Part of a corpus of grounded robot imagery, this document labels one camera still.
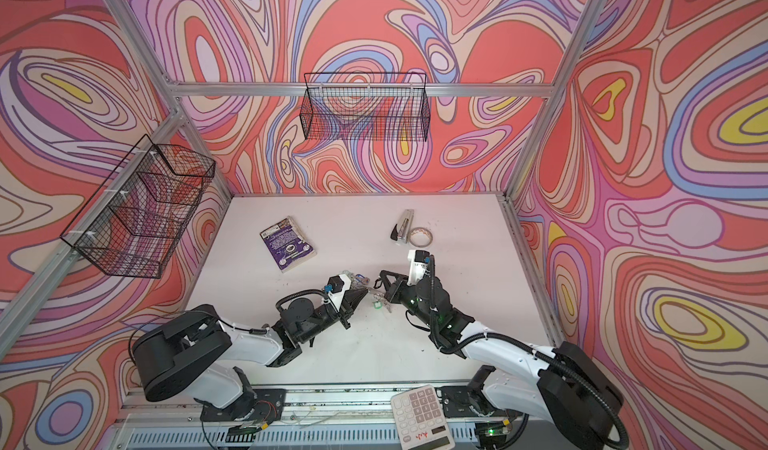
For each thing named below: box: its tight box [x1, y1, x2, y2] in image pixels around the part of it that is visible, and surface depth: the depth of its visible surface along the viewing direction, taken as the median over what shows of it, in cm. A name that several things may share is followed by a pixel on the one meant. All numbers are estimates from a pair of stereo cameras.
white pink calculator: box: [391, 385, 455, 450], surface depth 71 cm
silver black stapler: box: [390, 209, 415, 244], surface depth 109 cm
